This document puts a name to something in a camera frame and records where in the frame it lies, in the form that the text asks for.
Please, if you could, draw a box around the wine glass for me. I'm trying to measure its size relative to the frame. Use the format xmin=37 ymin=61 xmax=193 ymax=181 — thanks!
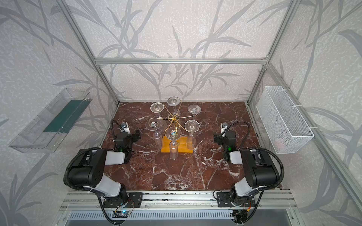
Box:
xmin=150 ymin=102 xmax=165 ymax=118
xmin=188 ymin=105 xmax=201 ymax=115
xmin=167 ymin=96 xmax=181 ymax=115
xmin=184 ymin=120 xmax=200 ymax=150
xmin=166 ymin=126 xmax=182 ymax=160
xmin=146 ymin=118 xmax=163 ymax=150

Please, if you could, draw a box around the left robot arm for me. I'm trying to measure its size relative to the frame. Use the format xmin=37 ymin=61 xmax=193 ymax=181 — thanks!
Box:
xmin=63 ymin=130 xmax=142 ymax=208

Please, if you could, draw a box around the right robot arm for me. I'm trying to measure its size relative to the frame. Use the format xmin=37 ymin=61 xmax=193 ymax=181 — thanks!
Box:
xmin=214 ymin=131 xmax=285 ymax=209

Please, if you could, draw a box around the yellow wooden rack base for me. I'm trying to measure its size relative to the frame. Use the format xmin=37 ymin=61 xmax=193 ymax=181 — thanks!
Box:
xmin=161 ymin=136 xmax=193 ymax=153

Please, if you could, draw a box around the green circuit board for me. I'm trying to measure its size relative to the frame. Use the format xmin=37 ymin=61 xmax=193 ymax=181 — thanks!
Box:
xmin=113 ymin=210 xmax=132 ymax=218

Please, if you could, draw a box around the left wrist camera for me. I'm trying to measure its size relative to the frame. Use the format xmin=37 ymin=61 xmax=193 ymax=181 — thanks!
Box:
xmin=120 ymin=122 xmax=131 ymax=134

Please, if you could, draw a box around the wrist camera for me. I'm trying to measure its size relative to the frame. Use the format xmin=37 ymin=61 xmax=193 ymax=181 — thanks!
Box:
xmin=221 ymin=122 xmax=228 ymax=133
xmin=120 ymin=122 xmax=131 ymax=134

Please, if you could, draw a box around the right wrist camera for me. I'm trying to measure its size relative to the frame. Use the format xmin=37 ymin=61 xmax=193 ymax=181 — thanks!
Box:
xmin=221 ymin=122 xmax=228 ymax=133

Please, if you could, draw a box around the gold wire glass rack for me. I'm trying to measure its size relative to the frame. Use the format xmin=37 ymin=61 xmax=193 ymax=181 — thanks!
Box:
xmin=156 ymin=105 xmax=196 ymax=131

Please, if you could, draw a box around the white wire mesh basket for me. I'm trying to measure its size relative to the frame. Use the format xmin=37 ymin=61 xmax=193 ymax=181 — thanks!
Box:
xmin=256 ymin=86 xmax=314 ymax=154

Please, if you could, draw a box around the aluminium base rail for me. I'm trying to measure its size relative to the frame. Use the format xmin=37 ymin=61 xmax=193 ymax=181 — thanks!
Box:
xmin=59 ymin=190 xmax=298 ymax=211

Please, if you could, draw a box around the clear plastic wall shelf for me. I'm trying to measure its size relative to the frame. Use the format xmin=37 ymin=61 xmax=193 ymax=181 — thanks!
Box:
xmin=9 ymin=88 xmax=92 ymax=153

